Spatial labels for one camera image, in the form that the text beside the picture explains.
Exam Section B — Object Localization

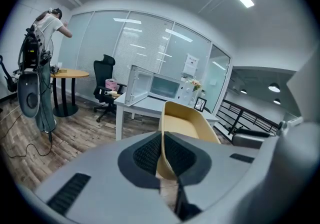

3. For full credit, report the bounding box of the white microwave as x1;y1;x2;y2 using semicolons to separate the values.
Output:
124;64;196;107

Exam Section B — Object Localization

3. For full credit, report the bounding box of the black office chair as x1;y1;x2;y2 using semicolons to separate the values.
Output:
93;54;128;123

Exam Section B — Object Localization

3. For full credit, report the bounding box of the grey oval holster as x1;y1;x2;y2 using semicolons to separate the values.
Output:
17;72;41;119

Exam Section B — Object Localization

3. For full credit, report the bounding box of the round wooden table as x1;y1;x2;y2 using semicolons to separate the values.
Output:
49;68;90;118

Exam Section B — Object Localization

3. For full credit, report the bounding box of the yellow tray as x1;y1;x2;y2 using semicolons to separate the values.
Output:
156;100;222;181

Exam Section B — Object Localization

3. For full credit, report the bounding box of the black floor cable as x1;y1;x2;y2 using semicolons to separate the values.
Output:
0;111;53;158

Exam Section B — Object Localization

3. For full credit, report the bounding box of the black metal railing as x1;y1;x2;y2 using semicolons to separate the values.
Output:
216;99;281;141

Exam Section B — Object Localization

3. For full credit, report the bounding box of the black picture frame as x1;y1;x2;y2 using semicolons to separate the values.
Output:
193;97;208;113

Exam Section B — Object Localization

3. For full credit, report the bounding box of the black backpack rig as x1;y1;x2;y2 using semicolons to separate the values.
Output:
17;24;54;74

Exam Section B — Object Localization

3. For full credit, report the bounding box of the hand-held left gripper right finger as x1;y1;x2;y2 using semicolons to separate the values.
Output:
163;131;262;211

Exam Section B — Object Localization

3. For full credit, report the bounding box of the white rectangular table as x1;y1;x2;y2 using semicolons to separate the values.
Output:
113;92;221;141

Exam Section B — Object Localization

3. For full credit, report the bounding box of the pastel flower bouquet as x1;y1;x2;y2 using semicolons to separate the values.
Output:
189;79;202;92

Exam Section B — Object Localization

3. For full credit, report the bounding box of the pink bag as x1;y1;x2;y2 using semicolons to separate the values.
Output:
105;78;118;92

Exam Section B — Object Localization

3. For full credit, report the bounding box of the black swivel chair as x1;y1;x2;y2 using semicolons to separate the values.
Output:
0;55;20;94

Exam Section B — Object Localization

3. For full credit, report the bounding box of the white paper sign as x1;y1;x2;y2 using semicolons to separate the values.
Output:
182;53;200;76

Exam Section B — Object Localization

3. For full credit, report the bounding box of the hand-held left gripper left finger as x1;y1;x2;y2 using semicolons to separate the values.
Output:
34;130;181;224

